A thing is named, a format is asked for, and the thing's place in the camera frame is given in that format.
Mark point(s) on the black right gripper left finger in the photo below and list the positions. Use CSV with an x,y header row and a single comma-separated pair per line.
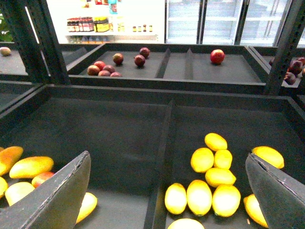
x,y
56,203

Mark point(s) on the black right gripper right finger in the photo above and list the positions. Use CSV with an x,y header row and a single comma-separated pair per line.
x,y
280,196

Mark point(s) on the yellow lemon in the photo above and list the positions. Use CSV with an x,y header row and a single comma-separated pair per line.
x,y
175,198
270,155
215,142
253,210
199,197
202,160
226,200
223,159
216,176

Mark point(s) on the red yellow mango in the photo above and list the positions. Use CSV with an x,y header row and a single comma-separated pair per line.
x,y
41,178

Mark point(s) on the orange yellow mango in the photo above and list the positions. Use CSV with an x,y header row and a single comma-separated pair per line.
x,y
8,158

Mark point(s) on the red apple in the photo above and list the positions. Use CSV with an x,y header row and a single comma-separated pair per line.
x,y
217,56

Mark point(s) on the dark red passion fruit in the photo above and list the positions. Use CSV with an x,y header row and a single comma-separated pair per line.
x,y
145,52
118,58
139,60

